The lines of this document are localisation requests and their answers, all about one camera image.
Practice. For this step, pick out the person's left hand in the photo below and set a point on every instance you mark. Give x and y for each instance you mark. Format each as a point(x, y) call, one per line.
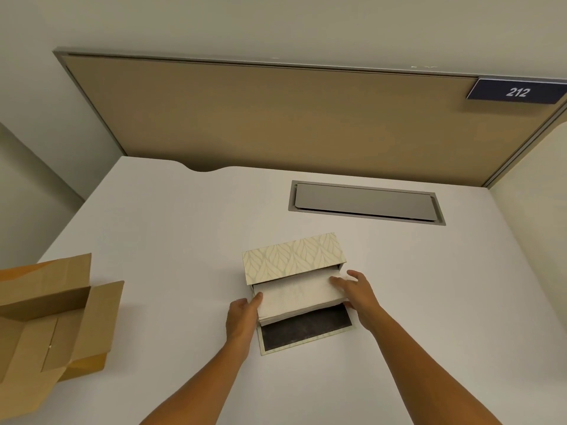
point(239, 318)

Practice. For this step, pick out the person's right hand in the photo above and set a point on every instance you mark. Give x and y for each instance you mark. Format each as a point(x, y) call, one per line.
point(361, 298)

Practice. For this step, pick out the person's left thumb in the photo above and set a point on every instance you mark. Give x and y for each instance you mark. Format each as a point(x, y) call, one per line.
point(257, 300)

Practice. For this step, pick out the person's right fingers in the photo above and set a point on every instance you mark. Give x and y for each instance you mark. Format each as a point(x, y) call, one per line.
point(347, 283)

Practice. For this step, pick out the stack of white tissues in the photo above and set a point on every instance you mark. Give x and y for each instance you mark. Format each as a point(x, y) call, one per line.
point(296, 296)

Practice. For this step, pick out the person's right forearm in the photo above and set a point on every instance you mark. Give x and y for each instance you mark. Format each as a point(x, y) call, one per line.
point(425, 367)

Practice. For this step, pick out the person's left forearm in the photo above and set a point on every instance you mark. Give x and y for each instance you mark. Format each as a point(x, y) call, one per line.
point(195, 385)

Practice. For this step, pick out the leaf-patterned tissue box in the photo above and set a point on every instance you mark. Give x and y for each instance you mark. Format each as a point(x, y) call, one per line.
point(290, 261)

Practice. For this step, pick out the tan desk partition panel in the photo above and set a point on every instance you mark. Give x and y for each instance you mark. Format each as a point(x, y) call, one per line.
point(301, 123)

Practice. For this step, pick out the open brown cardboard box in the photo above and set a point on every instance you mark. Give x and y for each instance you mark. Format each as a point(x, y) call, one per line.
point(44, 318)

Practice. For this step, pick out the dark blue number sign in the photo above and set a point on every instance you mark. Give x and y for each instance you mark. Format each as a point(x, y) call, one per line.
point(516, 91)

